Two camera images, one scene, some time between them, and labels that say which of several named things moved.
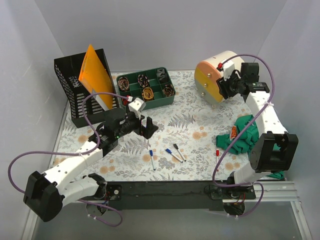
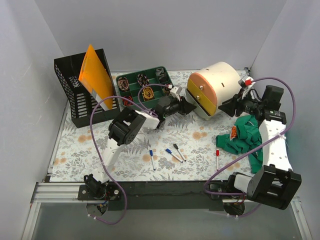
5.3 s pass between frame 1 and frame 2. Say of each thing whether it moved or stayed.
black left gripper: moved
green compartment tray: stayed
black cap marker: stayed
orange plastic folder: stayed
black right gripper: moved
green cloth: stayed
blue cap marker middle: stayed
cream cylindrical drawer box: moved
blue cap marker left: stayed
